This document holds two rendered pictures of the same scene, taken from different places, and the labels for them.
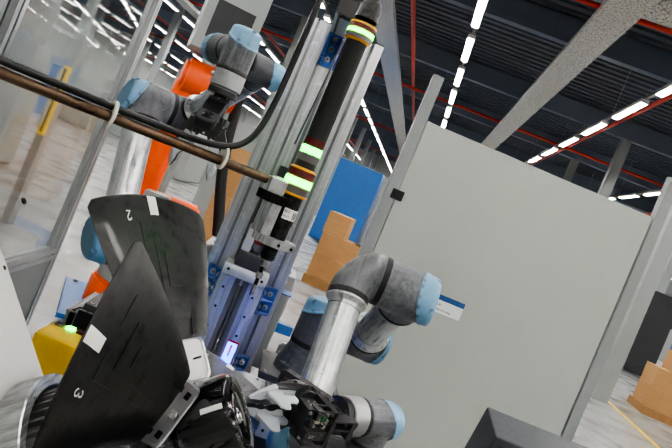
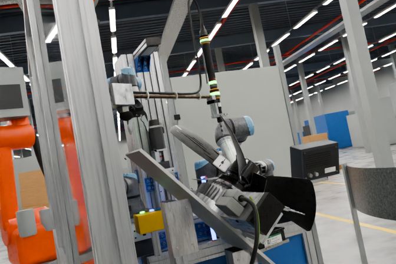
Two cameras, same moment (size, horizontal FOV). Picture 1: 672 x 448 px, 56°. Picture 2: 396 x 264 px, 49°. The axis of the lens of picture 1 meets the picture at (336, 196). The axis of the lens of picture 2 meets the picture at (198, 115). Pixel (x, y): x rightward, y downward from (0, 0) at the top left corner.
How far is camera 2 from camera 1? 1.15 m
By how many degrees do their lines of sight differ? 19
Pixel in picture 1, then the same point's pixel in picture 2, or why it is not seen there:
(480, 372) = not seen: hidden behind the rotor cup
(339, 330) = (232, 149)
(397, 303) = (241, 131)
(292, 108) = not seen: hidden behind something
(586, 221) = (256, 82)
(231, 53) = (129, 79)
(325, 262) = not seen: hidden behind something
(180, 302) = (208, 148)
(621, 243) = (273, 82)
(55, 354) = (149, 219)
